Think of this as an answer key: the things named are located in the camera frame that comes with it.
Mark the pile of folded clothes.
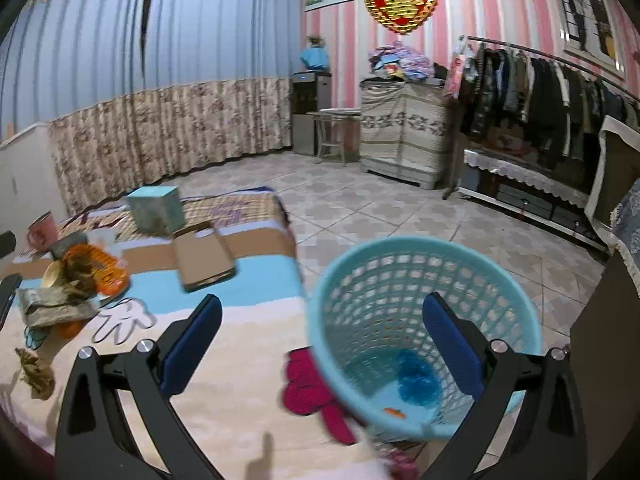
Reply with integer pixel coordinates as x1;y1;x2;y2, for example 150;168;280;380
367;40;448;86

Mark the blue patterned cloth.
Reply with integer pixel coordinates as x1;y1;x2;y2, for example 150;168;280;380
610;190;640;281

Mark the crumpled brown paper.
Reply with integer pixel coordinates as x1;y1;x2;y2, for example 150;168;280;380
14;347;56;401

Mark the dark wooden cabinet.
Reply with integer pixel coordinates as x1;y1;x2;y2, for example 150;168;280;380
570;245;640;480

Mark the teal cardboard box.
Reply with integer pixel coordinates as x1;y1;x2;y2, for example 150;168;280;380
125;185;185;236

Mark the red gold heart decoration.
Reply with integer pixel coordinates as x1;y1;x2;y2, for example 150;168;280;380
364;0;441;36

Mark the small wooden stool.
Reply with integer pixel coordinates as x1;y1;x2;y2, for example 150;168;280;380
306;109;362;166

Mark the framed wall picture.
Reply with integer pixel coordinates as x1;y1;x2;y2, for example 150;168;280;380
552;0;626;78

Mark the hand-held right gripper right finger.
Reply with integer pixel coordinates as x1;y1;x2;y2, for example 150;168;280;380
420;292;588;480

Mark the brown phone case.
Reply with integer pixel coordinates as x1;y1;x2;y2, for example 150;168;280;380
172;221;237;293

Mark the row of hanging clothes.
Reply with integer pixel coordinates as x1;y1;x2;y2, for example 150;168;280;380
460;42;640;171

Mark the low cabinet with lace cloth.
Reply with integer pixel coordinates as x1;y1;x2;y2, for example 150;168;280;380
457;147;611;252

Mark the light blue plastic mesh basket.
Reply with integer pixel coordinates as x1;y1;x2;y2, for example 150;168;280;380
306;238;543;443

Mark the blue and floral curtain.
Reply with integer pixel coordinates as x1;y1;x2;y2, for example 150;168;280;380
0;0;303;216

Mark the blue crumpled plastic wrapper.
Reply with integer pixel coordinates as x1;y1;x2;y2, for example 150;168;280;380
397;350;443;404

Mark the white cabinet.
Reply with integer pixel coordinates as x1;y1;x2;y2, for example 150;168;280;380
0;125;68;241

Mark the printed striped blanket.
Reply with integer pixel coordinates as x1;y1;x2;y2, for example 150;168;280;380
0;187;401;480

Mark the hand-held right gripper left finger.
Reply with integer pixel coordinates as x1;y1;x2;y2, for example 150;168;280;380
54;294;227;480

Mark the orange snack wrapper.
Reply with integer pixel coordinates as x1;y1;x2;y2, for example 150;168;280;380
62;243;128;297

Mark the crumpled beige cloth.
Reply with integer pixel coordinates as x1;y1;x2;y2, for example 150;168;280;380
89;229;118;252

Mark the pink hanging garment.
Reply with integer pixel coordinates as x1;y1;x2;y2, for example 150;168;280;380
447;42;473;102

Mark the brown crumpled wrapper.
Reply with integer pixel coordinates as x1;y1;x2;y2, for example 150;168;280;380
62;255;97;297

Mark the cloth covered cabinet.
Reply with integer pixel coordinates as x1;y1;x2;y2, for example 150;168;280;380
359;80;453;191

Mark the pink mug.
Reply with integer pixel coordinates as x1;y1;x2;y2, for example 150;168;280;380
26;211;60;253

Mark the metal clothes rack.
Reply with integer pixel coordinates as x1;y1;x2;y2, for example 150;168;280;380
442;35;640;251

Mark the blue covered water bottle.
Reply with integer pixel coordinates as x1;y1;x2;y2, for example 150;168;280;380
299;34;333;72

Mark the black ribbed paper cup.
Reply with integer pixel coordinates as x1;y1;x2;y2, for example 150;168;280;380
41;232;90;290

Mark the grey water dispenser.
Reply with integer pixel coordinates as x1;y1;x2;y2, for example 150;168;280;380
291;71;333;156

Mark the white framed furniture panel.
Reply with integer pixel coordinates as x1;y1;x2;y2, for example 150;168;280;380
585;115;640;261

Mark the grey printed wrapper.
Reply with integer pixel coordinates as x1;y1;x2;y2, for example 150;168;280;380
19;285;100;330

